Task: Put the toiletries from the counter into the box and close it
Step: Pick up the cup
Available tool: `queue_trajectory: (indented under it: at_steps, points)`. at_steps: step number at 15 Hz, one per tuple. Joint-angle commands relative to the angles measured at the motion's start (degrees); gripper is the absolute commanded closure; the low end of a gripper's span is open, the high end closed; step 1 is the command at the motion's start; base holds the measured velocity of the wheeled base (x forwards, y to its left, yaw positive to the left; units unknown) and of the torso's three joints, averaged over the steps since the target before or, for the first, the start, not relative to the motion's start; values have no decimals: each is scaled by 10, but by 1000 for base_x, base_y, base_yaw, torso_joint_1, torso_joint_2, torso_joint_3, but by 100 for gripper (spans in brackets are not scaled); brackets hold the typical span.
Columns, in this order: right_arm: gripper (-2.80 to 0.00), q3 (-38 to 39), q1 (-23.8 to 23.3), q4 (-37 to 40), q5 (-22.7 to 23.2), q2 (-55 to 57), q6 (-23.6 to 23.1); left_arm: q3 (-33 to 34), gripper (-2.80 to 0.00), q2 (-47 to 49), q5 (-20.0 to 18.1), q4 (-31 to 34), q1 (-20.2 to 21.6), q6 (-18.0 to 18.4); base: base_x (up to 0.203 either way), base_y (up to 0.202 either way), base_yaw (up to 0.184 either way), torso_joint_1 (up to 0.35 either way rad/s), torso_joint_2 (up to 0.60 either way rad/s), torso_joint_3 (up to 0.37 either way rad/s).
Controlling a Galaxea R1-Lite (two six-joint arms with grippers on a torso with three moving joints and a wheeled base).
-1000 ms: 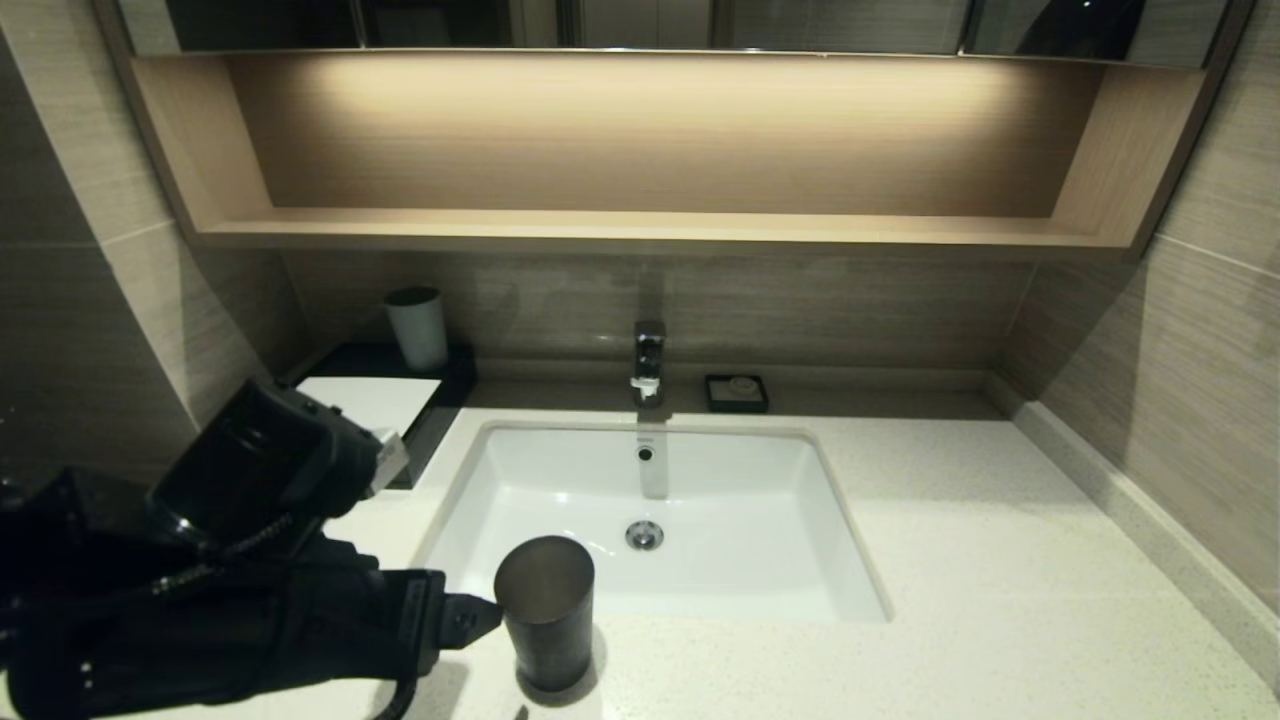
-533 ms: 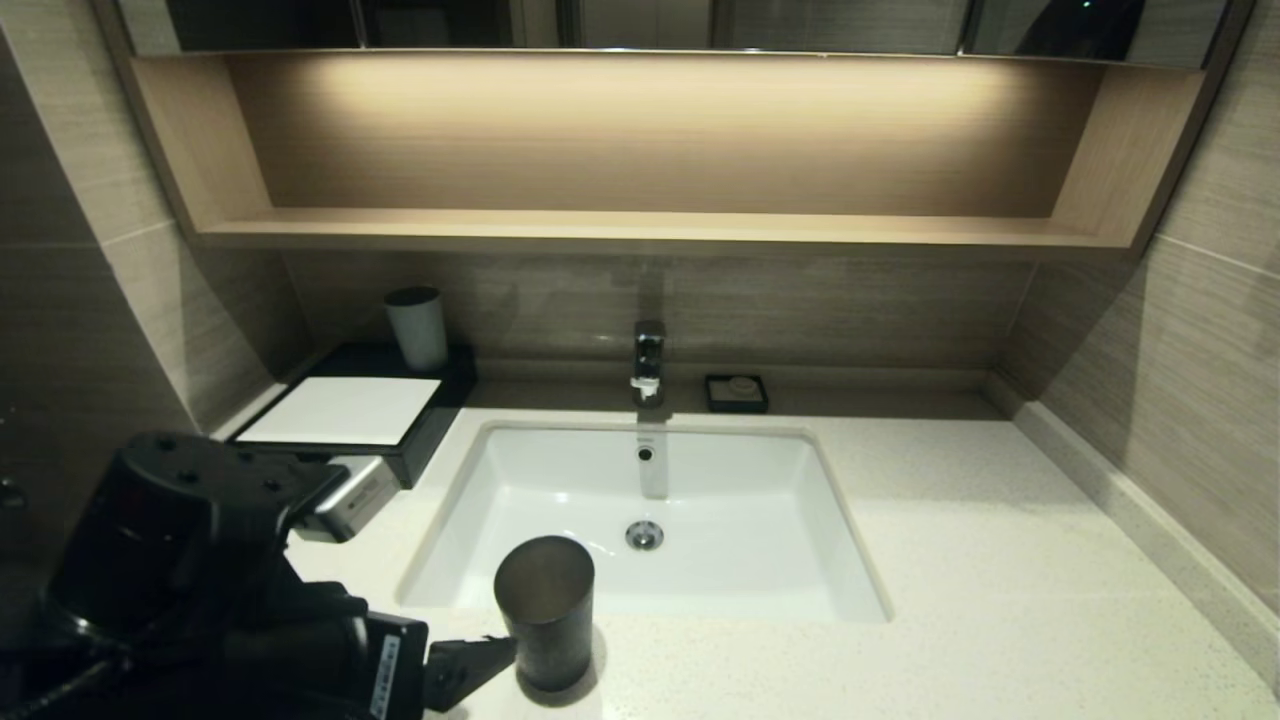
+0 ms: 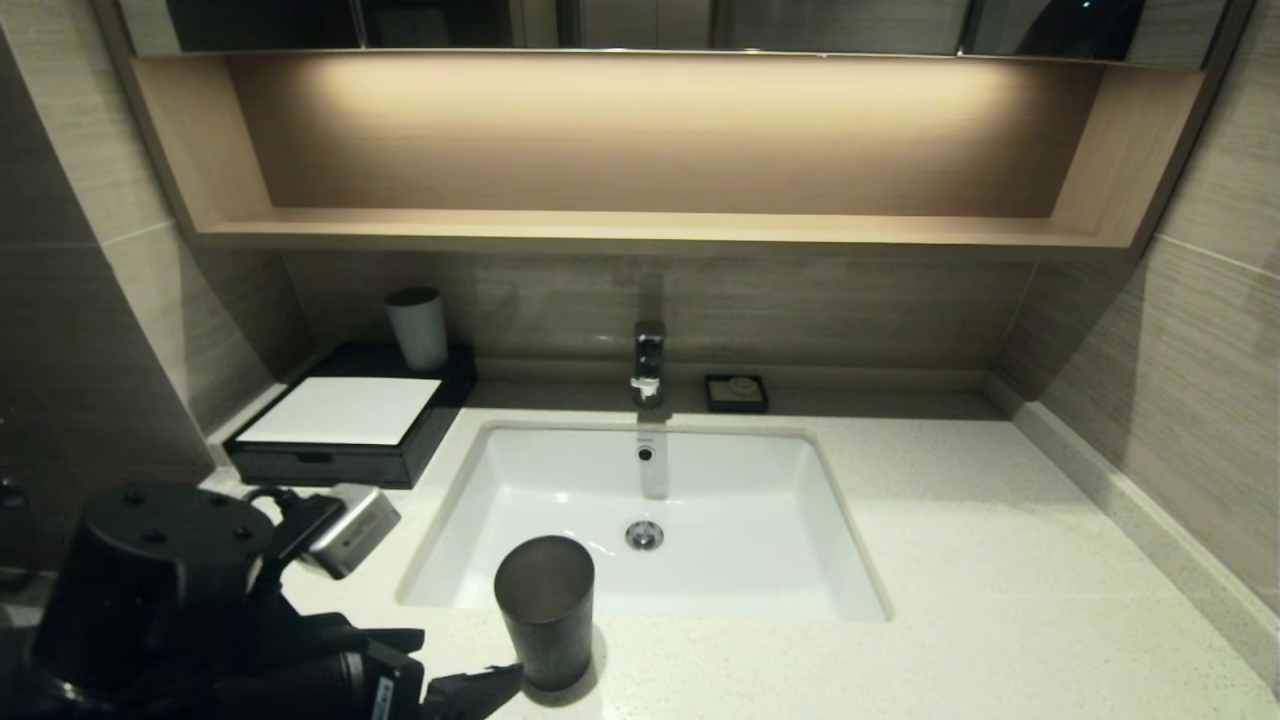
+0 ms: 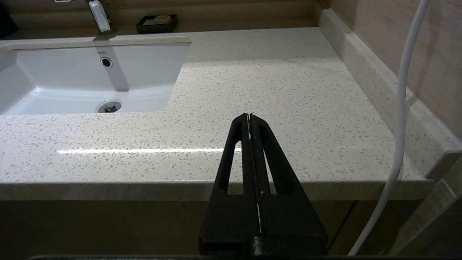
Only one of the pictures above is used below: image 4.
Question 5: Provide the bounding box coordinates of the chrome sink drain plug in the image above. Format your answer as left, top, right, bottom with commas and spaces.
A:
99, 101, 122, 113

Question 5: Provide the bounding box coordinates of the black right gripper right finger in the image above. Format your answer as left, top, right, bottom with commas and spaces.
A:
251, 113, 327, 253

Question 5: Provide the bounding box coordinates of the white cable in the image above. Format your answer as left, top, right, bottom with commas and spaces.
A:
347, 0, 432, 257

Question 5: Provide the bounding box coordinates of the beige soap bar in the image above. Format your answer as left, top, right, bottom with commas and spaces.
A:
144, 15, 172, 25

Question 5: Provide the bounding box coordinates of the white ceramic sink basin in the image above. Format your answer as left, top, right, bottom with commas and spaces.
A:
0, 35, 193, 116

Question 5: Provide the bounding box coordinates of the black soap dish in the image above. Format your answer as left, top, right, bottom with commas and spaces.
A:
136, 14, 178, 35

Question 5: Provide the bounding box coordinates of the chrome faucet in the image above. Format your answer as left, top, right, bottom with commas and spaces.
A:
54, 0, 118, 40

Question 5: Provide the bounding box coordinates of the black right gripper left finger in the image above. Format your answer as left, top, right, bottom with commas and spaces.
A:
199, 114, 259, 253

